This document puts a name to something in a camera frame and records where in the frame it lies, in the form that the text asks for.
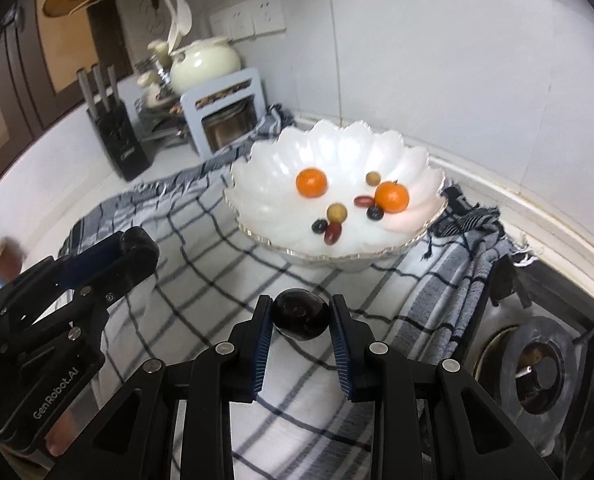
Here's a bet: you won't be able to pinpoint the dark plum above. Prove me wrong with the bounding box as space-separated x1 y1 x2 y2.
271 288 331 341

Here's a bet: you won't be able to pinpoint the red grape tomato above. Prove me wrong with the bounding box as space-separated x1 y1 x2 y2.
324 222 343 246
353 195 375 208

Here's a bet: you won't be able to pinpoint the small dark blueberry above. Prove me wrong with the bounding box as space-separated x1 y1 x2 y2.
311 219 329 234

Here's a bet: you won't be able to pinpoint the yellow longan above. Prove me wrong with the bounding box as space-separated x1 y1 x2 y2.
326 203 348 223
365 171 382 186

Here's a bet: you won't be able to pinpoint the orange mandarin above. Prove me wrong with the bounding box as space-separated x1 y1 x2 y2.
295 168 329 198
374 181 410 214

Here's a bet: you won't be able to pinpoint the person's left hand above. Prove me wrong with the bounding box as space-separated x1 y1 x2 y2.
45 408 80 457

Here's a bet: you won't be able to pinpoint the checked grey white cloth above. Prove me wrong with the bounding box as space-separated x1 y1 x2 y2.
56 103 538 480

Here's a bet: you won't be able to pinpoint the brown glass jar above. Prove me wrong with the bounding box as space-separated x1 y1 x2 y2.
0 236 24 282

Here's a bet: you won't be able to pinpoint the black knife block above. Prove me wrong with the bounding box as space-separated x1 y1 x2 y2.
76 64 152 182

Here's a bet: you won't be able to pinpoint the white scalloped ceramic bowl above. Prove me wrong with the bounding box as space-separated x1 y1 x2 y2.
224 120 447 269

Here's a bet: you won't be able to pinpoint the steel pot in rack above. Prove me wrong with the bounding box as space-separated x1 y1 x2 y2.
203 102 257 152

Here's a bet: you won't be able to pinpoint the black gas stove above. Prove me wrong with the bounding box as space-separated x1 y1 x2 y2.
463 257 594 479

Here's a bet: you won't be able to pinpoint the cream ceramic teapot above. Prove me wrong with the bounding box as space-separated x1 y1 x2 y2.
170 36 242 96

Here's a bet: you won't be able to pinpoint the white hanging spatula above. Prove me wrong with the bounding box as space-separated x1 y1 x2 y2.
163 0 181 53

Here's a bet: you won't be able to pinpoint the white hanging spoon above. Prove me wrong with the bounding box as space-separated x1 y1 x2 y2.
177 0 193 36

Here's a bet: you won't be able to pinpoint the white dish rack frame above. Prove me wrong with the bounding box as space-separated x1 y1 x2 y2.
180 68 267 159

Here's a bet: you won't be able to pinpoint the white wall power sockets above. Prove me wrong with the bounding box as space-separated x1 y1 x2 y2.
209 0 287 41

